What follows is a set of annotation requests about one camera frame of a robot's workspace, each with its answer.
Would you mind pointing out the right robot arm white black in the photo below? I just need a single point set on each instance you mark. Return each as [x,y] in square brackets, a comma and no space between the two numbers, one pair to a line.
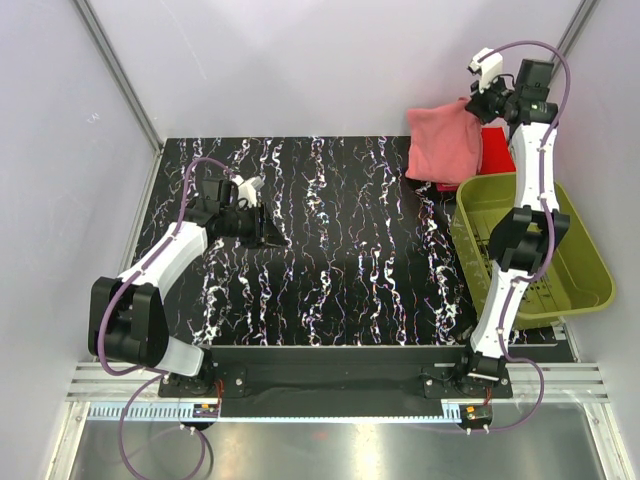
[522,244]

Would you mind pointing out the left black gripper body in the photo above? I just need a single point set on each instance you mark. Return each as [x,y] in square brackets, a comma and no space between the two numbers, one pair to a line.
[252,226]

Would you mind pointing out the folded red t shirt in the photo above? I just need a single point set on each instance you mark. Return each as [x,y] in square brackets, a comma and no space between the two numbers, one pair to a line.
[495,157]

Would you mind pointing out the white slotted cable duct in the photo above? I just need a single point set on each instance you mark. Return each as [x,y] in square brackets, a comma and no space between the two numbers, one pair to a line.
[208,412]

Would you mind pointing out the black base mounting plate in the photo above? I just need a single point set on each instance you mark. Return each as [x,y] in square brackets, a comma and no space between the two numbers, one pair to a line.
[437,371]

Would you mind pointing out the aluminium frame post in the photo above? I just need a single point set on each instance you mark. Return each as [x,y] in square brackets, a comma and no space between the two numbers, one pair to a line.
[107,53]
[570,35]

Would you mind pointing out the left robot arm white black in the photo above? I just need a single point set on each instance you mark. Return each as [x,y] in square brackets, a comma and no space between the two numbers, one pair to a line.
[127,320]

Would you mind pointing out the aluminium rail profile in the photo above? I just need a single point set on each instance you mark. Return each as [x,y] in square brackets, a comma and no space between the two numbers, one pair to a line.
[563,382]

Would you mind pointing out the pink t shirt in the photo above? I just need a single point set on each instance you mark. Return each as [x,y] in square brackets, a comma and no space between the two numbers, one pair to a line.
[445,143]

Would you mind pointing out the black marble pattern mat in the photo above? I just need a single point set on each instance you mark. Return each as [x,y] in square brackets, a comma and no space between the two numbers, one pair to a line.
[369,262]

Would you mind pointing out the right aluminium frame post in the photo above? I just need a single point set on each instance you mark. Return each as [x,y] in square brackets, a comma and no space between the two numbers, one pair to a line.
[570,35]

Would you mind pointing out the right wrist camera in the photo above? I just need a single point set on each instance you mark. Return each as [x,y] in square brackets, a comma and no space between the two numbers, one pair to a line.
[487,65]

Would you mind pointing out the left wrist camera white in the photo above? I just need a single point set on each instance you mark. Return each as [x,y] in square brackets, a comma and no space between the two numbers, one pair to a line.
[248,190]

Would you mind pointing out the left aluminium frame post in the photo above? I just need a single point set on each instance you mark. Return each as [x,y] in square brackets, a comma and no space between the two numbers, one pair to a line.
[107,53]

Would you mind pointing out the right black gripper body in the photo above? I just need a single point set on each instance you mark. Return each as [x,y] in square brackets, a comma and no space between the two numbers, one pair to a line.
[492,101]

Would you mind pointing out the olive green plastic basket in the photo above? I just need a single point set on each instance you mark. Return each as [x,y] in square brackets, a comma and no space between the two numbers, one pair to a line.
[577,281]

